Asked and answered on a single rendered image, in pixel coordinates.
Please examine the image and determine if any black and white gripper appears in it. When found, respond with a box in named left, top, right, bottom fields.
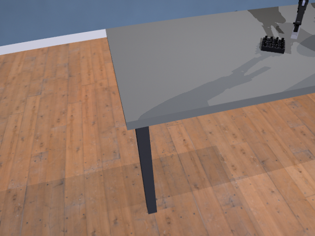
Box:
left=291, top=0, right=309, bottom=39

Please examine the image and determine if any black knob box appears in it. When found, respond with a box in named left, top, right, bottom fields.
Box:
left=261, top=36, right=285, bottom=54

